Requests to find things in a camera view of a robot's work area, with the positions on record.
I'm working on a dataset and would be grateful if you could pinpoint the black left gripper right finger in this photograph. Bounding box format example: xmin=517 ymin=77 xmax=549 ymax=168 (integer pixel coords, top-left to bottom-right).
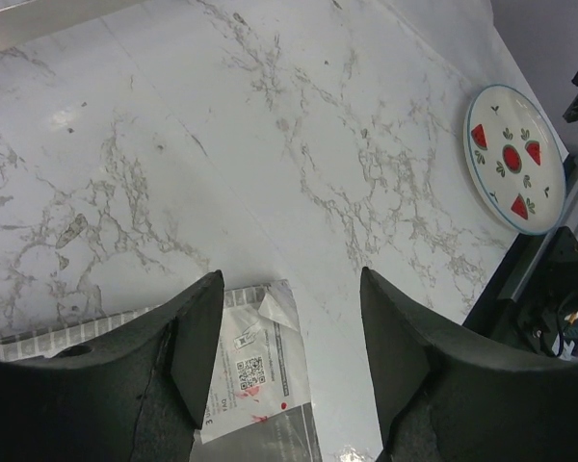
xmin=360 ymin=269 xmax=578 ymax=461

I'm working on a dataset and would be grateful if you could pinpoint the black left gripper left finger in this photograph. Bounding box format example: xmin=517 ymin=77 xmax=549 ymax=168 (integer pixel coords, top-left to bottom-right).
xmin=0 ymin=271 xmax=224 ymax=461

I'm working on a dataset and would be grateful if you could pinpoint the stainless steel dish rack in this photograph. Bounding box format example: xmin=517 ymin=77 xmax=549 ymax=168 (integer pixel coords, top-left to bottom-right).
xmin=0 ymin=0 xmax=140 ymax=52

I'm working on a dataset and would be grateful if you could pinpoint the grey setup guide booklet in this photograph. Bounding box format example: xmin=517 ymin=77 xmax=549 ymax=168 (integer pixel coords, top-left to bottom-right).
xmin=0 ymin=281 xmax=321 ymax=461

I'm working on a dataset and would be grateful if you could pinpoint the white watermelon pattern plate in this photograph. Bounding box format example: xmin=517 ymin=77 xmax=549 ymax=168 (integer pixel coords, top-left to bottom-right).
xmin=462 ymin=85 xmax=566 ymax=236

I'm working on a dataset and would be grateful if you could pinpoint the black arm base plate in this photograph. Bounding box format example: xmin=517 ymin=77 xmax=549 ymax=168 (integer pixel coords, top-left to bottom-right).
xmin=462 ymin=226 xmax=578 ymax=357

